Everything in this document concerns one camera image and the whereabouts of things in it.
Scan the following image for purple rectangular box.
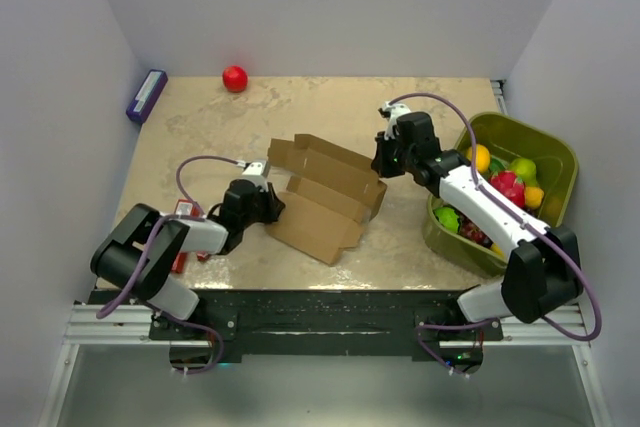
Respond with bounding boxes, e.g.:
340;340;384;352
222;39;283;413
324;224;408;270
126;69;168;125

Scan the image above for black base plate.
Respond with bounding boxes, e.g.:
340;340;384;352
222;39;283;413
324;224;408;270
148;289;504;364

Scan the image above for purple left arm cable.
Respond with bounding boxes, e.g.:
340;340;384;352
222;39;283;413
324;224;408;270
95;155;251;321

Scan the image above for red rectangular packet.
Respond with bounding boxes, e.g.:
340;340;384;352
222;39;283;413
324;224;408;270
171;198;212;274

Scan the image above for yellow toy mango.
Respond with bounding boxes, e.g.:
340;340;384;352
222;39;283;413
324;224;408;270
490;243;504;256

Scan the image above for dark red toy grapes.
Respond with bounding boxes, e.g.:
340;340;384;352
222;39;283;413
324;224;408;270
458;217;493;248

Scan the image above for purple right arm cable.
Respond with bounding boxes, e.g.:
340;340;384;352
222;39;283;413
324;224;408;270
387;92;603;343

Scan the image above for red apple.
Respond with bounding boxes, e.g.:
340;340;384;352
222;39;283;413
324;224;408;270
222;65;249;93

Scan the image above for bright green toy vegetable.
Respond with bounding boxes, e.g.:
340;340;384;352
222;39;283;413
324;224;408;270
433;206;460;234

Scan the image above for green toy pear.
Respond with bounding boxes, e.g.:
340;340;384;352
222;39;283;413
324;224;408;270
509;157;537;185

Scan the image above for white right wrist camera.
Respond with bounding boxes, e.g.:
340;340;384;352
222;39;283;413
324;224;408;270
378;102;411;139

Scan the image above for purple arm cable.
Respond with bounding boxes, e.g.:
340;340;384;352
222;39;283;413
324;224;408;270
95;155;251;321
387;92;603;343

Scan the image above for pink dragon fruit toy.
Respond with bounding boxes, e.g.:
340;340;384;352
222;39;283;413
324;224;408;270
490;170;525;208

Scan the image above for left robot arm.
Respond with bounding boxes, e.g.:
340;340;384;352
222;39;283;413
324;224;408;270
90;179;285;339

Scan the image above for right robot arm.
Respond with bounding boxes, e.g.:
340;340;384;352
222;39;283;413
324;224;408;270
371;104;583;340

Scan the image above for yellow toy lemon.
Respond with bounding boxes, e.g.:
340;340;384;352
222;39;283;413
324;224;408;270
524;186;545;210

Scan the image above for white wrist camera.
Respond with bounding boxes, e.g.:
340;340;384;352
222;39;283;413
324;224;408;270
242;159;270;179
378;102;411;139

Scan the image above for olive green plastic basket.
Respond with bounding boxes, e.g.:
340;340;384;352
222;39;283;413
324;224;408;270
422;113;578;278

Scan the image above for orange toy fruit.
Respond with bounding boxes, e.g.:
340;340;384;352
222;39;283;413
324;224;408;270
465;144;491;174

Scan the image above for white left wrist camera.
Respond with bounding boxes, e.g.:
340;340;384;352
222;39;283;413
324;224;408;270
242;159;270;179

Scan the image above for brown cardboard box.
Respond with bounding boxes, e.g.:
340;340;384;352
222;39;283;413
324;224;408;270
266;134;387;266

